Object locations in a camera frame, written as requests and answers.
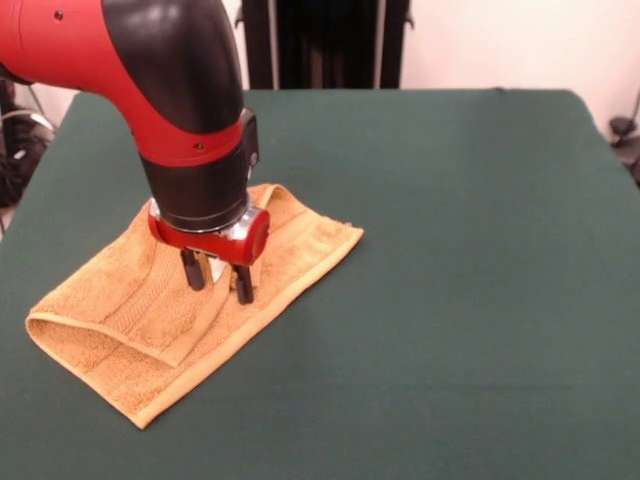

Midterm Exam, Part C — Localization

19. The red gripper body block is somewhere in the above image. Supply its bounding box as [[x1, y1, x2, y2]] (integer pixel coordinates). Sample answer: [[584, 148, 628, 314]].
[[147, 205, 272, 268]]

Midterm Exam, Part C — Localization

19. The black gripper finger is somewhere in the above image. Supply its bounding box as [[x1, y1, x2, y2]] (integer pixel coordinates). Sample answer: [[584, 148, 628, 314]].
[[180, 247, 206, 293], [234, 263, 256, 307]]

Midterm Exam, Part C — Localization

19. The dark grey stand base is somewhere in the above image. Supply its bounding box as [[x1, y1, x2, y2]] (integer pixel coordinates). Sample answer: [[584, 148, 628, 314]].
[[608, 115, 640, 189]]

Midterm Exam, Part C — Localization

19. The tan terry towel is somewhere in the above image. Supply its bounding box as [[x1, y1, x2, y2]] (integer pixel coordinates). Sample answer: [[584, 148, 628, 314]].
[[24, 183, 365, 430]]

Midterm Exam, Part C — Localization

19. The black cable pile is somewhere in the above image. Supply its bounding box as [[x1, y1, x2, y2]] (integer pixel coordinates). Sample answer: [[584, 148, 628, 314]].
[[0, 104, 57, 207]]

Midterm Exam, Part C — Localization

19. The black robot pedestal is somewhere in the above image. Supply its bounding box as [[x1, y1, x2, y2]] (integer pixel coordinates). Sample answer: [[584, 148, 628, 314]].
[[232, 0, 417, 91]]

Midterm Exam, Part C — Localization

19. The dark green table cloth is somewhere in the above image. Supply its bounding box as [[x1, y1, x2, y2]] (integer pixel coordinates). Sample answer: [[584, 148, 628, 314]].
[[0, 88, 640, 480]]

